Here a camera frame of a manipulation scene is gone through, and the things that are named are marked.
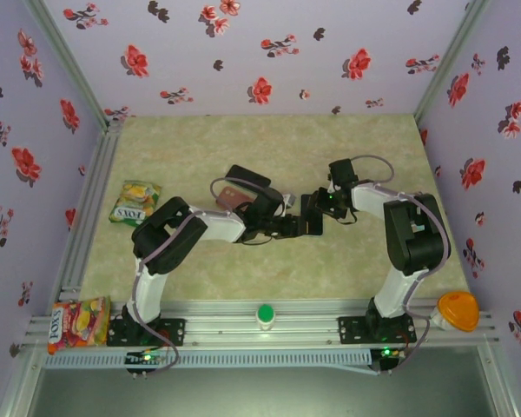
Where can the pink phone case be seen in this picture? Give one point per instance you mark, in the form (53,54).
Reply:
(232,197)

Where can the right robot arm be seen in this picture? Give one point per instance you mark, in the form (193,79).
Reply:
(417,234)

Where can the green push button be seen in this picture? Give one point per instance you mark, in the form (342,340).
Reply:
(265,313)

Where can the green yellow candy bag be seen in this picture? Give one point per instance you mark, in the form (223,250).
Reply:
(134,202)

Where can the controller board with green light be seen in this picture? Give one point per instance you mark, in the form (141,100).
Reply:
(145,358)
(386,354)

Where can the orange lidded container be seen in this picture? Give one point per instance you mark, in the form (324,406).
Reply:
(458,310)

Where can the red orange candy bag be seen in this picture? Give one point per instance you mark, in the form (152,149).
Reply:
(76,326)

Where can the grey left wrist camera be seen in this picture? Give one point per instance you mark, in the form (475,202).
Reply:
(289,200)

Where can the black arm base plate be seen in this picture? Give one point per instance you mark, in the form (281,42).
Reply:
(351,330)
(173,332)

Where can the wide aluminium frame rail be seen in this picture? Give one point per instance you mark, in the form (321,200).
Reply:
(226,330)

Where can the aluminium side rail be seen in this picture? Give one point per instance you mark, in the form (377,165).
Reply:
(91,208)

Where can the aluminium corner post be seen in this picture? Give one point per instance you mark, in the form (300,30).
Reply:
(65,56)
(451,56)

